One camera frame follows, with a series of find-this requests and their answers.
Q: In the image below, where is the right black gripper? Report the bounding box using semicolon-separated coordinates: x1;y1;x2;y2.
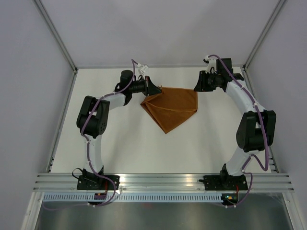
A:
194;70;221;92

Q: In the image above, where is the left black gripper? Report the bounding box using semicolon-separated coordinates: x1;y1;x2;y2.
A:
130;76;162;97

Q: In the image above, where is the brown satin napkin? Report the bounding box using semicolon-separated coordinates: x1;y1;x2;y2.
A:
141;87;198;134

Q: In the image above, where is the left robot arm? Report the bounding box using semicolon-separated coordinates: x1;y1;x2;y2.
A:
76;70;162;190

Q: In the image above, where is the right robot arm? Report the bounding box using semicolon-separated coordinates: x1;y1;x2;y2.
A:
194;55;277;189

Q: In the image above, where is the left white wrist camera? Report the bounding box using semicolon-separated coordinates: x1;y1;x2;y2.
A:
137;63;149;77

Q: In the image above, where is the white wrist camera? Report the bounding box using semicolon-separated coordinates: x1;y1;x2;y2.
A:
203;56;217;73
137;63;149;77

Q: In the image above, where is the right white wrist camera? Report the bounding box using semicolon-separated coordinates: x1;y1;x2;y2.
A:
203;56;217;73

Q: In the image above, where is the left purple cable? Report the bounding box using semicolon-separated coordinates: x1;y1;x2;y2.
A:
43;58;144;211

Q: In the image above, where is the purple cable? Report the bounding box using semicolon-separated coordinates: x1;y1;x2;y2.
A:
43;58;144;211
208;54;271;208

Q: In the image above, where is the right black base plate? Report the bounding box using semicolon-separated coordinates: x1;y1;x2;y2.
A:
198;175;248;191

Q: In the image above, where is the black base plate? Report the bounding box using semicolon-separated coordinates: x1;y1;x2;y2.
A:
198;175;248;191
77;175;120;191

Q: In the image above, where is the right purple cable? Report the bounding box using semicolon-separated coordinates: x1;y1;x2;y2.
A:
208;54;271;208

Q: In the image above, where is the right aluminium frame post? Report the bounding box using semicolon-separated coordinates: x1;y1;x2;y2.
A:
243;0;287;71

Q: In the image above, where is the aluminium frame post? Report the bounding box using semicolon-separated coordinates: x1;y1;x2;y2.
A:
243;0;287;71
33;0;78;73

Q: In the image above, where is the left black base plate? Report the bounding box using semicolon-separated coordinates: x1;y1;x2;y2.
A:
77;175;120;191

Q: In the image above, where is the left aluminium frame post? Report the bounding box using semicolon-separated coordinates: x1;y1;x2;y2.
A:
33;0;78;73

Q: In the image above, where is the aluminium mounting rail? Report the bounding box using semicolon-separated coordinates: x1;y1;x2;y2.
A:
33;173;294;193

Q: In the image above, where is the white slotted cable duct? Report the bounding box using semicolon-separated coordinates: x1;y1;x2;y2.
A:
44;193;222;203

